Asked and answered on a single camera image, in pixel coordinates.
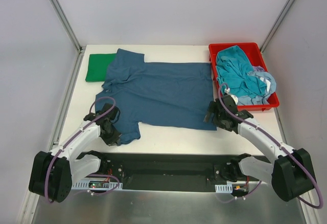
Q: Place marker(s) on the right aluminium frame post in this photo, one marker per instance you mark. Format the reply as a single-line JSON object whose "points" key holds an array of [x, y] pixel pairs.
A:
{"points": [[276, 25]]}

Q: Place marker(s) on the aluminium frame post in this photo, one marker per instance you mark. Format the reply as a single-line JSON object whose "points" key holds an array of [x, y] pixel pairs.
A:
{"points": [[66, 25], [276, 25]]}

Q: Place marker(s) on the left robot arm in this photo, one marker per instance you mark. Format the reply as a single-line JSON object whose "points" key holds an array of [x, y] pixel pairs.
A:
{"points": [[56, 171]]}

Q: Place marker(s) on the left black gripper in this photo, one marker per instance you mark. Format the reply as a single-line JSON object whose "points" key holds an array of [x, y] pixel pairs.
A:
{"points": [[112, 136]]}

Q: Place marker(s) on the green t-shirt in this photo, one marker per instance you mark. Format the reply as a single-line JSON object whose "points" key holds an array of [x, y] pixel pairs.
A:
{"points": [[97, 67]]}

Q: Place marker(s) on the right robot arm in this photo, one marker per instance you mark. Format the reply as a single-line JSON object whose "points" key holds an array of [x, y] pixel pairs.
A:
{"points": [[276, 157]]}

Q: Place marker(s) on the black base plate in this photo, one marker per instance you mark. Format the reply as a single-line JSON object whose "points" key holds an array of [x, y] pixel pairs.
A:
{"points": [[192, 173]]}

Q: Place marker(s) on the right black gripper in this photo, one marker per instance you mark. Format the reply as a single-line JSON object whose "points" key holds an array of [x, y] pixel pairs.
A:
{"points": [[213, 112]]}

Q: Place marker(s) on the white cable duct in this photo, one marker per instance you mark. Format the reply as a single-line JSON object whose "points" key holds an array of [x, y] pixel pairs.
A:
{"points": [[96, 185], [224, 188]]}

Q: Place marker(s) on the right white cable duct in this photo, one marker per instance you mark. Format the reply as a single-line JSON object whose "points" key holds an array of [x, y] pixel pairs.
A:
{"points": [[224, 188]]}

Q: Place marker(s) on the light blue t-shirt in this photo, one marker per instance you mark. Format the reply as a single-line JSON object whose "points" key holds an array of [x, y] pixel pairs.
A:
{"points": [[256, 87]]}

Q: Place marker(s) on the left aluminium frame post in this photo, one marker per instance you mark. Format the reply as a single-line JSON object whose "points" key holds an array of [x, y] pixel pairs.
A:
{"points": [[66, 25]]}

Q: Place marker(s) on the teal t-shirt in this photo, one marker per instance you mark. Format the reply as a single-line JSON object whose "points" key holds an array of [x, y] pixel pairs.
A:
{"points": [[232, 64]]}

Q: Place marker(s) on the dark blue t-shirt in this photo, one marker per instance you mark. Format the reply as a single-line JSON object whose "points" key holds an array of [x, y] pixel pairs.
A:
{"points": [[156, 93]]}

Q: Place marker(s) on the left white cable duct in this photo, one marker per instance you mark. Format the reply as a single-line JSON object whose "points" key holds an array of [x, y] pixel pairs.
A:
{"points": [[96, 185]]}

